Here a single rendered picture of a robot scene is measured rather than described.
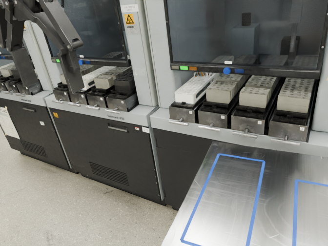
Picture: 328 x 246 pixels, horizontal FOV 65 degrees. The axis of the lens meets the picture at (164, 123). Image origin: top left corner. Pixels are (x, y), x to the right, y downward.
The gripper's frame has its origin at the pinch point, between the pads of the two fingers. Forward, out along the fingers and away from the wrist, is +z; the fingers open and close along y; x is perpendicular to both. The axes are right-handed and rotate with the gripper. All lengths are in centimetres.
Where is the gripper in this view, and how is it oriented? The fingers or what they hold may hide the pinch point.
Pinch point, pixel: (51, 81)
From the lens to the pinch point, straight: 54.1
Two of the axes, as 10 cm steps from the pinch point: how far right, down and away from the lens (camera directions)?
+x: 5.0, -4.8, 7.2
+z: 1.2, 8.6, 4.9
